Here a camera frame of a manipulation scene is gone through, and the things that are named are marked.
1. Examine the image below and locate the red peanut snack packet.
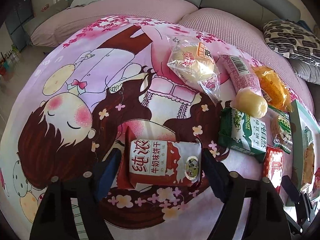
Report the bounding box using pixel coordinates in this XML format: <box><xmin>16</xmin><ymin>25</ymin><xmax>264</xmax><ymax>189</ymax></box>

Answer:
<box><xmin>312</xmin><ymin>167</ymin><xmax>320</xmax><ymax>193</ymax></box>

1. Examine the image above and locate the red white milk biscuit packet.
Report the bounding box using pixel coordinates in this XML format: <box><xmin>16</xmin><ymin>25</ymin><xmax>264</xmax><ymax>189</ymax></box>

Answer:
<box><xmin>117</xmin><ymin>127</ymin><xmax>202</xmax><ymax>190</ymax></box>

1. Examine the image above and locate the green white biscuit packet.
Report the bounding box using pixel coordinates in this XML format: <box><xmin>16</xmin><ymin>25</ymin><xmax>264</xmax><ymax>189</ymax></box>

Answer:
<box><xmin>218</xmin><ymin>107</ymin><xmax>267</xmax><ymax>163</ymax></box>

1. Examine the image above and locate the small red square packet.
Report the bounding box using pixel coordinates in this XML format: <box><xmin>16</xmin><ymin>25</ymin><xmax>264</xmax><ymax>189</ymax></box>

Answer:
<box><xmin>263</xmin><ymin>145</ymin><xmax>284</xmax><ymax>194</ymax></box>

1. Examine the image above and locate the small green clear snack packet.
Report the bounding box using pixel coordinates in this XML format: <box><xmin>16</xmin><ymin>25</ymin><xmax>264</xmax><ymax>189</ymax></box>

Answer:
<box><xmin>268</xmin><ymin>106</ymin><xmax>293</xmax><ymax>154</ymax></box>

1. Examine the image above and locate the pale yellow jelly cup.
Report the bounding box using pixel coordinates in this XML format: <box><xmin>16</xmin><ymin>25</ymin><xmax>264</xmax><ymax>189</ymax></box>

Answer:
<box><xmin>231</xmin><ymin>87</ymin><xmax>268</xmax><ymax>119</ymax></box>

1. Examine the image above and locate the yellow soft bread packet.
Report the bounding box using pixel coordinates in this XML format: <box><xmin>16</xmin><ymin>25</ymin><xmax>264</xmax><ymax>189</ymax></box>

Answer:
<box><xmin>253</xmin><ymin>66</ymin><xmax>292</xmax><ymax>112</ymax></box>

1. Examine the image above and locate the pink barcode snack packet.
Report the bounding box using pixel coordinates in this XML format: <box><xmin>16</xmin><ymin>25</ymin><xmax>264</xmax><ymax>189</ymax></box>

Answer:
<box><xmin>218</xmin><ymin>54</ymin><xmax>263</xmax><ymax>96</ymax></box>

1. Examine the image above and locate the clear round bread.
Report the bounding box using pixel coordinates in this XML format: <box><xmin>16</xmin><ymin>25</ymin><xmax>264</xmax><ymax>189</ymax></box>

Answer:
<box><xmin>167</xmin><ymin>35</ymin><xmax>220</xmax><ymax>105</ymax></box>

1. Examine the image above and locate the white tray with teal rim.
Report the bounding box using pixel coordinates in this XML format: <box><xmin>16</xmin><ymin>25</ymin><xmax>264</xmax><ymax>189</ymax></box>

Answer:
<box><xmin>289</xmin><ymin>100</ymin><xmax>319</xmax><ymax>200</ymax></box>

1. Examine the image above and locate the pink cartoon girl tablecloth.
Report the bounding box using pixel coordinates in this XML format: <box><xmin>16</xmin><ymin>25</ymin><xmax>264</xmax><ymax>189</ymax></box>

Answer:
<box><xmin>0</xmin><ymin>15</ymin><xmax>316</xmax><ymax>240</ymax></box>

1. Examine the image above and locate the grey pillow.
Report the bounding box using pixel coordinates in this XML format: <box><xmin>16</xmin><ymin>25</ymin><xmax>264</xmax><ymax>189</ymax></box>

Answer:
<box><xmin>289</xmin><ymin>59</ymin><xmax>320</xmax><ymax>85</ymax></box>

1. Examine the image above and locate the pink checked sofa cover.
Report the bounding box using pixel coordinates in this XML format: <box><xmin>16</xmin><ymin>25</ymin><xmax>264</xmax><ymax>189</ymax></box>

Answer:
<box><xmin>30</xmin><ymin>0</ymin><xmax>303</xmax><ymax>86</ymax></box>

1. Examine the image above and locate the black white patterned pillow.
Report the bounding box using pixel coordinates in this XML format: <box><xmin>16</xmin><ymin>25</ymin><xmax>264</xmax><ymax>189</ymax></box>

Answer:
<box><xmin>263</xmin><ymin>20</ymin><xmax>320</xmax><ymax>67</ymax></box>

